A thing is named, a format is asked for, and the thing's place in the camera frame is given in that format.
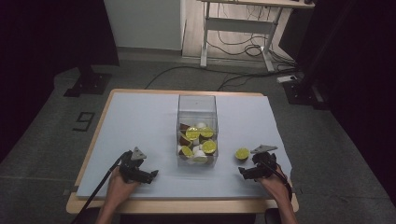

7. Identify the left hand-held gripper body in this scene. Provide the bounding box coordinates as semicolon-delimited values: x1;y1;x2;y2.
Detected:
119;147;148;184

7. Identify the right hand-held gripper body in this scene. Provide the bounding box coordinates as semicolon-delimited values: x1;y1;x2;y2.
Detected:
249;144;279;181

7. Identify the brown capsule with yellow lid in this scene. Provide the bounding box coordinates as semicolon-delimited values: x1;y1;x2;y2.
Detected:
234;147;251;162

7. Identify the clear plastic drawer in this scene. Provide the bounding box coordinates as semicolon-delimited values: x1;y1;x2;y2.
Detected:
176;119;219;168

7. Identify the pile of coffee capsules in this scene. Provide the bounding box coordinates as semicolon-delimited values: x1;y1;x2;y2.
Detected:
177;121;219;165

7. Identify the person's right hand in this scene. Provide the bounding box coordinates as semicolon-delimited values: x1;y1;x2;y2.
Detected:
257;165;293;207

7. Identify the person's left hand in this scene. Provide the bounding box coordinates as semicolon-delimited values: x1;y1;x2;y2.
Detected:
105;167;142;210

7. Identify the wooden table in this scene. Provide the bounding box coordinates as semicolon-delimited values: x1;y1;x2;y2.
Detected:
65;88;300;215

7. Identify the light blue table mat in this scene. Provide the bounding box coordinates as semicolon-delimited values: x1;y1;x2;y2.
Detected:
76;91;293;200

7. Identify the dark round object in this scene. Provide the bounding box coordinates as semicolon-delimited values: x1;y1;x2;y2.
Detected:
264;207;282;224

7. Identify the black stand with slanted pole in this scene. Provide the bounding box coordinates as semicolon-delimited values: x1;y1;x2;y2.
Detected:
281;0;359;110

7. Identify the white power strip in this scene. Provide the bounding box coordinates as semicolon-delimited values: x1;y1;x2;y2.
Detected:
276;74;299;84

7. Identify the black stand with square base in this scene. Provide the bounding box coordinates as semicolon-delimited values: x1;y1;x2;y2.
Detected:
64;60;112;98

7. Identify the black curtain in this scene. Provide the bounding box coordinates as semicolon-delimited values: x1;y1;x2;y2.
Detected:
278;0;396;207
0;0;120;162

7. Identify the white cabinet panel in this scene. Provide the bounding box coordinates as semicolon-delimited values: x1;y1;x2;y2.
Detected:
103;0;183;51

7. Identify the thin right gripper cable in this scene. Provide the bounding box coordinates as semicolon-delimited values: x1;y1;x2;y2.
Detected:
263;159;293;202

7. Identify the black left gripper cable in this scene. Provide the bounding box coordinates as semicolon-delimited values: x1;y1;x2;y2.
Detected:
70;152;126;224

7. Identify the long black floor cable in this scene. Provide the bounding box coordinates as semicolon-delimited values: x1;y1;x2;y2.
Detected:
144;65;281;91

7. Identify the tangle of black cables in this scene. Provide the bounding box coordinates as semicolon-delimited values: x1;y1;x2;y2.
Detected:
206;3;297;68

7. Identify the white metal-frame desk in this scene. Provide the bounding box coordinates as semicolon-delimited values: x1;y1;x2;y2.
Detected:
199;0;316;73

